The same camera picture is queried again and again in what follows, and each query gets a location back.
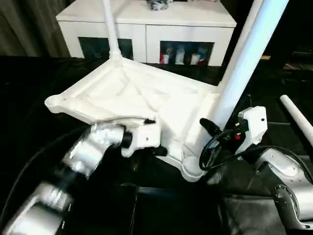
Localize small shiny metal ornament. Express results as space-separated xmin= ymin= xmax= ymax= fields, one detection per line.
xmin=146 ymin=0 xmax=172 ymax=12

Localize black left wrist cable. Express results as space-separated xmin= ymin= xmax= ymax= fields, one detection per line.
xmin=4 ymin=117 xmax=156 ymax=221

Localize grey curtain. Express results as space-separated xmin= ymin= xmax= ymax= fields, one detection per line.
xmin=0 ymin=0 xmax=71 ymax=58

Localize white plastic table top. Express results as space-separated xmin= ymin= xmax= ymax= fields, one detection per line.
xmin=44 ymin=57 xmax=222 ymax=182

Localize white cabinet with openings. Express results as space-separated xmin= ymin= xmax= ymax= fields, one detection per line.
xmin=56 ymin=0 xmax=237 ymax=67

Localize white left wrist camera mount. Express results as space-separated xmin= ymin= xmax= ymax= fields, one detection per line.
xmin=121 ymin=119 xmax=162 ymax=157

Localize white plastic table leg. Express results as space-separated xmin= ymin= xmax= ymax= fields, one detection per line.
xmin=212 ymin=0 xmax=290 ymax=129
xmin=102 ymin=0 xmax=122 ymax=62
xmin=280 ymin=95 xmax=313 ymax=144
xmin=217 ymin=0 xmax=264 ymax=87

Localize black work mat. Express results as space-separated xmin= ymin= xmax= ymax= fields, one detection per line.
xmin=0 ymin=55 xmax=313 ymax=235

